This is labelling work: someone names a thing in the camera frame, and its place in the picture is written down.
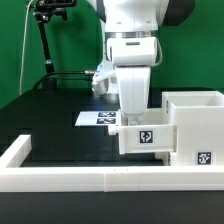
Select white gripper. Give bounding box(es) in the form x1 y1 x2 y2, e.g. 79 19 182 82
115 66 151 126

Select white drawer box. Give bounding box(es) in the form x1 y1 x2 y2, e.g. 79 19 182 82
108 108 175 154
155 152 177 166

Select white drawer cabinet frame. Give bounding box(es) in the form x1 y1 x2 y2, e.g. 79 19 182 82
162 91 224 166

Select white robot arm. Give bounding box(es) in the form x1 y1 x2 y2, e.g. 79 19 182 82
87 0 195 125

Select white fiducial marker plate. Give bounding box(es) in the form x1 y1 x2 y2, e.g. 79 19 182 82
75 111 119 126

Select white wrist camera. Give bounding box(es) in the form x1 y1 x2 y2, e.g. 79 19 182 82
92 61 118 95

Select black cables at base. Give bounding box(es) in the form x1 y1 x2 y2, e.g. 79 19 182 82
31 69 99 91

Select white workspace border frame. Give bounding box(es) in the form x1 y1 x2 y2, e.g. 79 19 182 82
0 135 224 192

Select black camera stand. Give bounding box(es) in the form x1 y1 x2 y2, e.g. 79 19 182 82
33 0 77 91

